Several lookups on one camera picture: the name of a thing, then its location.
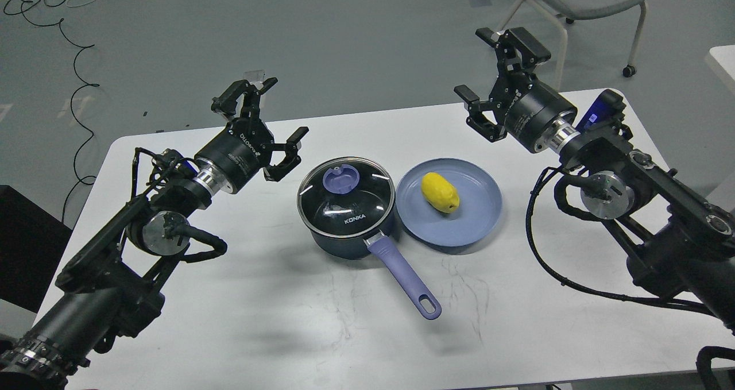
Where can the glass lid purple knob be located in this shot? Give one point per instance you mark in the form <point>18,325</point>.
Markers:
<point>346,197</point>

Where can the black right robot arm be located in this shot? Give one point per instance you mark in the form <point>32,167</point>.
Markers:
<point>678,245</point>

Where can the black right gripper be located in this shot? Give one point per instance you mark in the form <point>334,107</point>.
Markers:
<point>523,105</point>

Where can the blue round plate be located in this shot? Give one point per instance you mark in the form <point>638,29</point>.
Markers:
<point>479,211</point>

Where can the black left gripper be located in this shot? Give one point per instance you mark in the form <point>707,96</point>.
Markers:
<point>246,145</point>

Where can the white table corner right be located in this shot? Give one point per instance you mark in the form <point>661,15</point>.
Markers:
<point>721,61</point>

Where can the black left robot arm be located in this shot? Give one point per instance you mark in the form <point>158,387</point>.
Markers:
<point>112,286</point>

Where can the black box left edge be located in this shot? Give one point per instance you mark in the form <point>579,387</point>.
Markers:
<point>32,246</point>

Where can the dark blue pot purple handle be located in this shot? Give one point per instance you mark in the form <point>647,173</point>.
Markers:
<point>378,243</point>

